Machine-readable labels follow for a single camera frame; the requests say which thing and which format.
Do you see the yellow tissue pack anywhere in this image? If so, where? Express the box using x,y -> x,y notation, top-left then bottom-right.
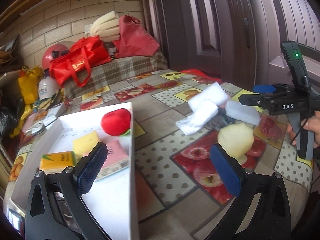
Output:
39,151 -> 78,174

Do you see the pale yellow foam sponge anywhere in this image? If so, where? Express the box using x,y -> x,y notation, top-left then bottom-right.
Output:
217,122 -> 254,165

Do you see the yellow green scrub sponge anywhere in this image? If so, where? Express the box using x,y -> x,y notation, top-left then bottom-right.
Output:
73,131 -> 100,158

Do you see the pink tissue pack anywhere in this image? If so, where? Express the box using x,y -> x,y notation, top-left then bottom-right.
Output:
95,140 -> 129,181

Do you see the red plush apple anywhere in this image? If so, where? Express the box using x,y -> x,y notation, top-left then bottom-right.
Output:
101,108 -> 131,136

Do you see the person's right hand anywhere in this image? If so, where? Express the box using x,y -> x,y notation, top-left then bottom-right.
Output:
286,111 -> 320,148

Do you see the white flat foam pad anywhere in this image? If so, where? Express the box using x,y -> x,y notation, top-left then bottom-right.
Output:
225,100 -> 261,126

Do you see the smartphone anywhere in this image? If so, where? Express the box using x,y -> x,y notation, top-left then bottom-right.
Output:
6,209 -> 25,238

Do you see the white foam tray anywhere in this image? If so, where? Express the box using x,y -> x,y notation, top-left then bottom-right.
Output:
11,103 -> 139,239

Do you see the white tissue packet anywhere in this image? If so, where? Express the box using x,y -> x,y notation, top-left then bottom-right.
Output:
176,100 -> 219,135

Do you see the red plastic bag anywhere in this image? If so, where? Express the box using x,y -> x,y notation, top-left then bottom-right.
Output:
181,69 -> 222,83

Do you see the dark wooden door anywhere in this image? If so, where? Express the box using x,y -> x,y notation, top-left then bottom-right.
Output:
142,0 -> 257,90

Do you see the white round charger device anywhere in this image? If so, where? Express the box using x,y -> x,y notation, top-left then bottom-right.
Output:
26,121 -> 44,134

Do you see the fruit pattern tablecloth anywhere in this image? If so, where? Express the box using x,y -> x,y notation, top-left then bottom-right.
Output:
7,68 -> 313,240

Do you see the white power bank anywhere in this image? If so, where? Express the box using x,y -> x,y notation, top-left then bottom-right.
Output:
43,102 -> 67,127

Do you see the black plastic bag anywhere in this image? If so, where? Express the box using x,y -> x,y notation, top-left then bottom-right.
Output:
1,98 -> 25,138

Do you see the white safety helmet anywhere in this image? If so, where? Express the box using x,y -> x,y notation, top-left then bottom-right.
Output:
38,76 -> 61,100

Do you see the yellow shopping bag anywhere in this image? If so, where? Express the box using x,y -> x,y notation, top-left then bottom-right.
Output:
18,66 -> 44,105

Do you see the dark red fabric bag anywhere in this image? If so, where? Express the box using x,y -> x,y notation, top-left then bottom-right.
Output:
113,15 -> 160,59

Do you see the plaid cloth covered bench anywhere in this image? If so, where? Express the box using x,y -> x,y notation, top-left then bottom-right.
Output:
63,51 -> 168,99

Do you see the pink red helmet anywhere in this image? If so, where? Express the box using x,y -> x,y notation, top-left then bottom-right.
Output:
42,43 -> 69,70

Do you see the red shiny tote bag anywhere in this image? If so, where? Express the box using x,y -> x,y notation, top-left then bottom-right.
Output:
49,36 -> 112,87

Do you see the cream foam sheets stack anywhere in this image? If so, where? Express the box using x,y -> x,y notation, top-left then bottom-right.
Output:
89,11 -> 120,42

